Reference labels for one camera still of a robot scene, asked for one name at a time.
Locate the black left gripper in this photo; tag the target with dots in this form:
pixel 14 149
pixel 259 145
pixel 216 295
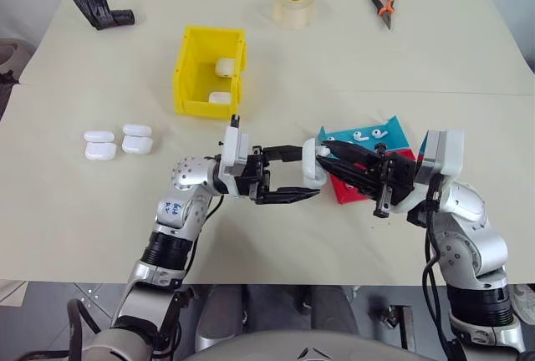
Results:
pixel 254 171

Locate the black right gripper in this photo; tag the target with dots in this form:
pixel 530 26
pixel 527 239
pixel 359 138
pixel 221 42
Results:
pixel 393 175

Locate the white earbud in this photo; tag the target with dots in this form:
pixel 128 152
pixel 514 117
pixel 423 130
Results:
pixel 323 151
pixel 359 135
pixel 378 133

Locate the white earbud case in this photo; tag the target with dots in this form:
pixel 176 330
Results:
pixel 100 145
pixel 219 98
pixel 311 164
pixel 224 67
pixel 137 138

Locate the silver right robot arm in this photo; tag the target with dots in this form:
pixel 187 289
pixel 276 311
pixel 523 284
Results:
pixel 468 227

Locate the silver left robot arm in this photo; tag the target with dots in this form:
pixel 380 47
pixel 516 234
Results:
pixel 190 210

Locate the yellow plastic bin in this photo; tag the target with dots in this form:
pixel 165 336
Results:
pixel 209 72

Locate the teal plastic tray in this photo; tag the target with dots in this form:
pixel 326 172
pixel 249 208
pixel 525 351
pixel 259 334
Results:
pixel 376 143

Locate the orange black pliers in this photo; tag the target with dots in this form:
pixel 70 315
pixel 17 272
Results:
pixel 386 8

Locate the clear tape roll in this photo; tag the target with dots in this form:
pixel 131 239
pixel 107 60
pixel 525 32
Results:
pixel 293 6

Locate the grey robot torso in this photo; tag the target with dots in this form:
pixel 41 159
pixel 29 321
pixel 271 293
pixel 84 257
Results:
pixel 305 346

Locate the grey round object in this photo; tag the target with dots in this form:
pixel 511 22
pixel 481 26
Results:
pixel 12 52

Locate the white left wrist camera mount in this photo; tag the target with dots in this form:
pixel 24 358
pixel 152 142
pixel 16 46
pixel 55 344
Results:
pixel 235 154

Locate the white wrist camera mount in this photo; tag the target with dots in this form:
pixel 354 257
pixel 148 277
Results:
pixel 235 154
pixel 445 154

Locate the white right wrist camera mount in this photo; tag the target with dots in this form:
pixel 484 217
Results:
pixel 445 154

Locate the black plastic bracket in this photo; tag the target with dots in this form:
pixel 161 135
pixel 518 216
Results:
pixel 100 10

